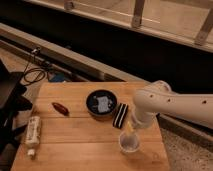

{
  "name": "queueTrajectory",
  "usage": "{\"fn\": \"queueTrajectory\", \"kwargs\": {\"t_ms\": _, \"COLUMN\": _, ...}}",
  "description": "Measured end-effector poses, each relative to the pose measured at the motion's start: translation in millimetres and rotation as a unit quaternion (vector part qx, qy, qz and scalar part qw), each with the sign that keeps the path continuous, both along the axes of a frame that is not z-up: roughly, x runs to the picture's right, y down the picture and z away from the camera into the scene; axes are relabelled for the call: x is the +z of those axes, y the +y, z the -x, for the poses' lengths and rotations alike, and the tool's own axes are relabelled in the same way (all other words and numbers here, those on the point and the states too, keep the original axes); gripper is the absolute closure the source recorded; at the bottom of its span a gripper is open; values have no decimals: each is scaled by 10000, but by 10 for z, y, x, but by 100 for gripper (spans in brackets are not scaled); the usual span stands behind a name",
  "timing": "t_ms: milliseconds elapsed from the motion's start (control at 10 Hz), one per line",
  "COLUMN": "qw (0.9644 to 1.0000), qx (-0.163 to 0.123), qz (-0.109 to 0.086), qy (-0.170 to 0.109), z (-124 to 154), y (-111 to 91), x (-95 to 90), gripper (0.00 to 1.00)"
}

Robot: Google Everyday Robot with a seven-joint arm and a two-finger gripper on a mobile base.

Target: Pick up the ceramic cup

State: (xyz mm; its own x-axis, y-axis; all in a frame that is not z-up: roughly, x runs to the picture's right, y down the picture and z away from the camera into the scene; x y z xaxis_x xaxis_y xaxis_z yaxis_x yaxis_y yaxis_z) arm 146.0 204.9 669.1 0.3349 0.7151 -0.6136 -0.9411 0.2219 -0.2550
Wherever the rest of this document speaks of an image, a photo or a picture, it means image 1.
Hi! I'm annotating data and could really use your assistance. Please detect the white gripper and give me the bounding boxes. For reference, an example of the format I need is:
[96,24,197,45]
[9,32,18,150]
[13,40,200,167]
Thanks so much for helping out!
[125,108,156,136]

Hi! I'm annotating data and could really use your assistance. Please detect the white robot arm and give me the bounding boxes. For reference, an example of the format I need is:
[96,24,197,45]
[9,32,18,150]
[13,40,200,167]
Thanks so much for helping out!
[130,80,213,132]

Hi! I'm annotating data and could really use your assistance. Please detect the black white striped block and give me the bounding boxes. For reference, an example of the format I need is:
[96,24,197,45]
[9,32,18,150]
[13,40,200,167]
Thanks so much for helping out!
[113,103,128,129]

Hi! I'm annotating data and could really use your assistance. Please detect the crumpled foil wrapper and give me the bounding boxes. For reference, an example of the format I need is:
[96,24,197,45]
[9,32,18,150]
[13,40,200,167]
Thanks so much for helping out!
[96,96,110,113]

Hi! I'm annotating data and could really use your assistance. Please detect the black round bowl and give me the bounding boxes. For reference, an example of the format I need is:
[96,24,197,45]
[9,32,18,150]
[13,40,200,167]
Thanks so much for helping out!
[86,89,118,117]

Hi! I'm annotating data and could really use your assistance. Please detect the dark red chili pepper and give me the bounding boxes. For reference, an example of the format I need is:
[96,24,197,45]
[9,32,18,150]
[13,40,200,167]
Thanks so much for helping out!
[52,102,69,116]

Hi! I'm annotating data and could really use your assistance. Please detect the blue box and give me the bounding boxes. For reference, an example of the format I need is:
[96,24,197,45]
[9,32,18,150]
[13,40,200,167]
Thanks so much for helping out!
[49,74,65,82]

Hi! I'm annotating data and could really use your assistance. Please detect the white toothpaste tube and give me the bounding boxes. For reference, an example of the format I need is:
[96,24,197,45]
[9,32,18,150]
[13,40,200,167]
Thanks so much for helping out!
[25,116,42,159]

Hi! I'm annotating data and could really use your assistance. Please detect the black cable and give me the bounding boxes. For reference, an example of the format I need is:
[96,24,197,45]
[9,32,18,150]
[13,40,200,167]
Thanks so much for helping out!
[20,46,54,87]

